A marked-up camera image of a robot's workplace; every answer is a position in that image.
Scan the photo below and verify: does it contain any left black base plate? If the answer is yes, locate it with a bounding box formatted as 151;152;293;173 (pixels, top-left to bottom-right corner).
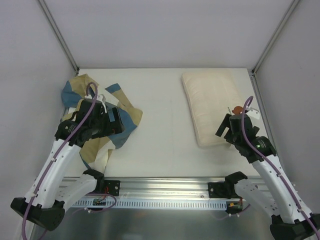
94;179;121;197

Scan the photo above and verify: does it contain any aluminium mounting rail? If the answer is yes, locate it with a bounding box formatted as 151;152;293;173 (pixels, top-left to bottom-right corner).
105;177;225;200

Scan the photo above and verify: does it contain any left aluminium frame post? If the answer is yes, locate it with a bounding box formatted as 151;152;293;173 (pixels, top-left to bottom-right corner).
36;0;80;75

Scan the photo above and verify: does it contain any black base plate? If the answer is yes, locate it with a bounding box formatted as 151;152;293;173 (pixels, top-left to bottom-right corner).
207;182;239;199
94;179;121;197

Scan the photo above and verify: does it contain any right aluminium frame post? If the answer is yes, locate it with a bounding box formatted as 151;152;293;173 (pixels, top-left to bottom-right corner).
250;0;301;76

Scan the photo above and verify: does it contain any slotted white cable duct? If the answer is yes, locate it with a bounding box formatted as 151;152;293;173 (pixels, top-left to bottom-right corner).
72;197;227;211

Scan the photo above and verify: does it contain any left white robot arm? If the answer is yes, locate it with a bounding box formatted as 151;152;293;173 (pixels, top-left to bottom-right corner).
10;99;125;231

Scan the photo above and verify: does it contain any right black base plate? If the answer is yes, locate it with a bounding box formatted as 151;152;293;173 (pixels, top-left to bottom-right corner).
207;182;239;199

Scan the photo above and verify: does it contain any blue tan white checked pillowcase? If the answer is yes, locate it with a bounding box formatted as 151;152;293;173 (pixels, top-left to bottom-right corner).
61;74;143;173

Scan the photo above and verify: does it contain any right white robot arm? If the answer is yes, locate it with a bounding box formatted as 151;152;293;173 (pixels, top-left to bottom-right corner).
213;114;320;240

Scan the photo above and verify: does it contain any aluminium frame post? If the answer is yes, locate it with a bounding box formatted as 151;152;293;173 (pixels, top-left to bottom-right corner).
36;0;80;75
250;0;301;76

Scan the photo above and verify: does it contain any white pillow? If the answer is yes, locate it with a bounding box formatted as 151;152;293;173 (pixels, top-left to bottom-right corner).
181;68;243;148

